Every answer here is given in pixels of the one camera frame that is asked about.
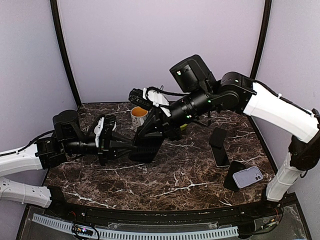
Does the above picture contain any green bowl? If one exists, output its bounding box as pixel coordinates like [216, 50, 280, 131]
[180, 124, 188, 131]

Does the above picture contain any white-edged smartphone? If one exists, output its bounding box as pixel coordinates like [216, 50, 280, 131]
[211, 146, 230, 168]

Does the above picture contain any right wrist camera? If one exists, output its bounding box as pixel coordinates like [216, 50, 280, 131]
[128, 87, 171, 117]

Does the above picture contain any left black frame post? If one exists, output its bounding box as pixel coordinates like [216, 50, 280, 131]
[49, 0, 82, 108]

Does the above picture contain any black phone on table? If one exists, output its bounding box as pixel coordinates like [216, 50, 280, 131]
[208, 127, 227, 149]

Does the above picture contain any black frame post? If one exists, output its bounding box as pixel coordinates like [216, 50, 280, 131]
[49, 0, 82, 108]
[250, 0, 273, 79]

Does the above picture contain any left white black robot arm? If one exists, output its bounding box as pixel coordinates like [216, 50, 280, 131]
[0, 110, 136, 218]

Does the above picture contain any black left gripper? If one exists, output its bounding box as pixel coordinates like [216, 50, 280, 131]
[63, 131, 138, 167]

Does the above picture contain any white mug orange inside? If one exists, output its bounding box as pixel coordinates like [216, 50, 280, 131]
[130, 106, 149, 132]

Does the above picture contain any black phone case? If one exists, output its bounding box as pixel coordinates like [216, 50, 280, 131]
[128, 136, 164, 163]

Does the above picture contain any black phone under lavender case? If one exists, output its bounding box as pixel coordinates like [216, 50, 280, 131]
[223, 160, 246, 192]

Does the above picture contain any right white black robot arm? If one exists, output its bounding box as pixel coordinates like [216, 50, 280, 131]
[129, 54, 320, 217]

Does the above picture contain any right black frame post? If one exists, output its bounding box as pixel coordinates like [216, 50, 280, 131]
[250, 0, 273, 79]

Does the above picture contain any small circuit board with leds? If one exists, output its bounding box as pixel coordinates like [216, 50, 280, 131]
[71, 224, 94, 237]

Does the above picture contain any black front table rail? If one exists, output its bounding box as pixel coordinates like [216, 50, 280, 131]
[44, 201, 284, 226]

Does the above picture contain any white slotted cable duct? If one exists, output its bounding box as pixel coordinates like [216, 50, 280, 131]
[31, 213, 239, 240]

